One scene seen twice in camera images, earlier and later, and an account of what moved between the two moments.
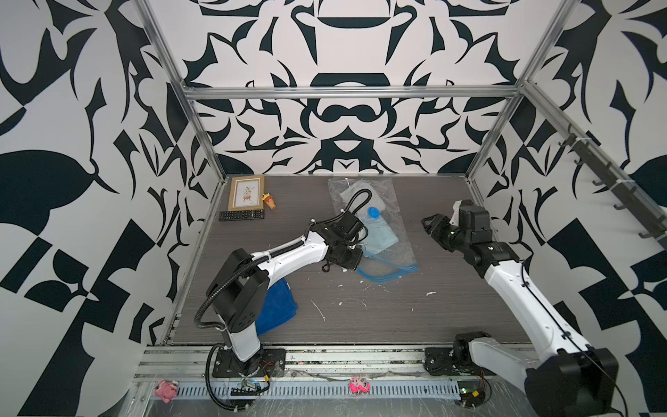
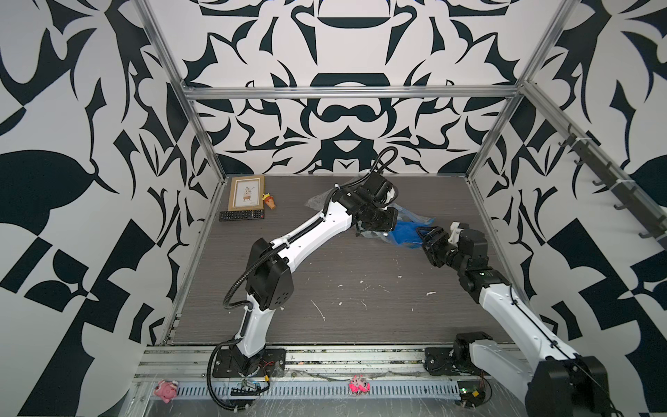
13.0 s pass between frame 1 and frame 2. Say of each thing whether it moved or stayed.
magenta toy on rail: stayed
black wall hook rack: stayed
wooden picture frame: stayed
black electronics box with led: stayed
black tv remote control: stayed
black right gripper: moved
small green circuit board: stayed
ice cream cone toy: stayed
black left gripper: moved
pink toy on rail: stayed
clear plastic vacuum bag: moved
